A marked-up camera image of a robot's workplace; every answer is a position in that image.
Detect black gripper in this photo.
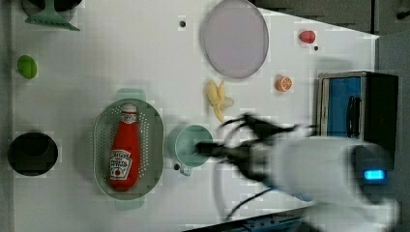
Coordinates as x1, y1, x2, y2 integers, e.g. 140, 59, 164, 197
195, 113, 297, 184

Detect red ketchup bottle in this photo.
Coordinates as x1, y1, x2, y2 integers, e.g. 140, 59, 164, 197
109, 103, 141, 191

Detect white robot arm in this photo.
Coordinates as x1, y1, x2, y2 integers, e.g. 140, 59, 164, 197
195, 113, 400, 232

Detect green perforated strainer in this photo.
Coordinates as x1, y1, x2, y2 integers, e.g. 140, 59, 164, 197
93, 88, 164, 211

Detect green mug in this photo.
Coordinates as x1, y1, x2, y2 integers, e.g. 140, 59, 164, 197
167, 125, 213, 177

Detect peeled banana toy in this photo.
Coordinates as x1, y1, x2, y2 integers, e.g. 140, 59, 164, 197
205, 80, 234, 123

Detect orange half toy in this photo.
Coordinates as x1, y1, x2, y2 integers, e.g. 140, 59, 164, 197
275, 76, 293, 92

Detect purple round plate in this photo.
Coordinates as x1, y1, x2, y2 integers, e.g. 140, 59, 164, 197
201, 0, 269, 78

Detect red strawberry toy far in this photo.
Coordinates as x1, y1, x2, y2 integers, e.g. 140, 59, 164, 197
299, 30, 316, 44

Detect black toaster oven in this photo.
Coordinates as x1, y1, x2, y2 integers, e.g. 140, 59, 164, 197
315, 71, 400, 172

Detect black cylinder cup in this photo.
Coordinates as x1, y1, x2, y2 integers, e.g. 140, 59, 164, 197
8, 131, 59, 176

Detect green lime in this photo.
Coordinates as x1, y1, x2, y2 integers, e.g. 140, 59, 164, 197
17, 55, 38, 79

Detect green stand base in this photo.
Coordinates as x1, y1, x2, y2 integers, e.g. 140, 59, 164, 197
25, 0, 78, 31

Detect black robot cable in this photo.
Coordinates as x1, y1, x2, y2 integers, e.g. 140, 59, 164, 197
225, 188, 275, 221

